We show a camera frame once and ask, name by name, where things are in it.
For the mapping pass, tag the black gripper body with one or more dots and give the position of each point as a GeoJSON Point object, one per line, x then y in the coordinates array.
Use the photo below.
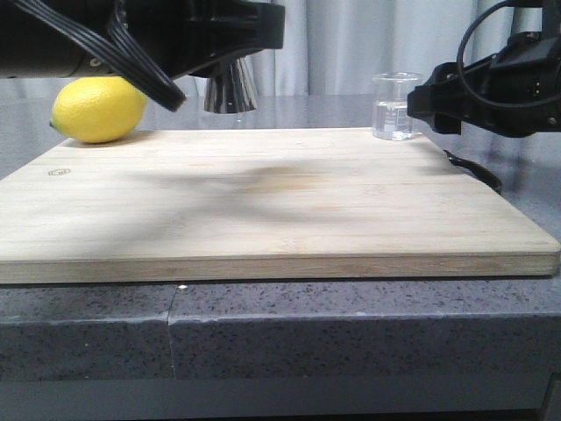
{"type": "Point", "coordinates": [517, 90]}
{"type": "Point", "coordinates": [202, 38]}

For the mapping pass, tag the small glass beaker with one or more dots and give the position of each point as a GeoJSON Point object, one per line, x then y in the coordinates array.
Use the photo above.
{"type": "Point", "coordinates": [390, 106]}

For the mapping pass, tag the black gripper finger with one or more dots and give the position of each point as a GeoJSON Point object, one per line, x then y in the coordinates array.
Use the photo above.
{"type": "Point", "coordinates": [439, 100]}

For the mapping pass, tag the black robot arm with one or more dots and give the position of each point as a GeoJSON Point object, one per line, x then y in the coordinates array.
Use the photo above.
{"type": "Point", "coordinates": [550, 26]}
{"type": "Point", "coordinates": [30, 48]}

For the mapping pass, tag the steel double jigger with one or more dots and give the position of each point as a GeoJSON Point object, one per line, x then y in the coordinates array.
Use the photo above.
{"type": "Point", "coordinates": [231, 92]}

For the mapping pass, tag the yellow lemon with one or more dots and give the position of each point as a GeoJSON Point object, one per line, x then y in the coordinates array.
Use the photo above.
{"type": "Point", "coordinates": [98, 109]}

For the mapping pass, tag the wooden cutting board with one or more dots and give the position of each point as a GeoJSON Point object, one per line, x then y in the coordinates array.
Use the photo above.
{"type": "Point", "coordinates": [259, 204]}

